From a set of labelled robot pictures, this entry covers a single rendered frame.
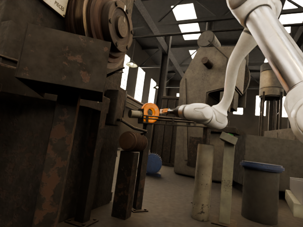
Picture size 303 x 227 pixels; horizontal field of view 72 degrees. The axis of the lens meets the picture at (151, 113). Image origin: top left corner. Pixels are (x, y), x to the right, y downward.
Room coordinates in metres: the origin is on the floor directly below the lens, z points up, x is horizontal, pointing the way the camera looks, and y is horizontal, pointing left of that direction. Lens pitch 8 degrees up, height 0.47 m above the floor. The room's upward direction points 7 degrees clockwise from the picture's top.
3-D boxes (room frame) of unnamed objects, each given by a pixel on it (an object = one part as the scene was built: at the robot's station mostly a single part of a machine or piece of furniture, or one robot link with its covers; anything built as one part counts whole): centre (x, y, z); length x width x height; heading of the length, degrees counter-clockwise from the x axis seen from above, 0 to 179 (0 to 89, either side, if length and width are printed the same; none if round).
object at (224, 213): (1.53, -0.59, 0.31); 0.24 x 0.16 x 0.62; 158
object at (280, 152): (2.97, -1.76, 0.39); 1.03 x 0.83 x 0.77; 83
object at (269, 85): (8.55, -4.92, 2.25); 0.92 x 0.92 x 4.50
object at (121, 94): (1.40, 0.27, 0.68); 0.11 x 0.08 x 0.24; 68
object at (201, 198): (1.55, -0.43, 0.26); 0.12 x 0.12 x 0.52
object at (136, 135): (1.43, 0.09, 0.27); 0.22 x 0.13 x 0.53; 158
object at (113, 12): (1.14, 0.25, 1.11); 0.28 x 0.06 x 0.28; 158
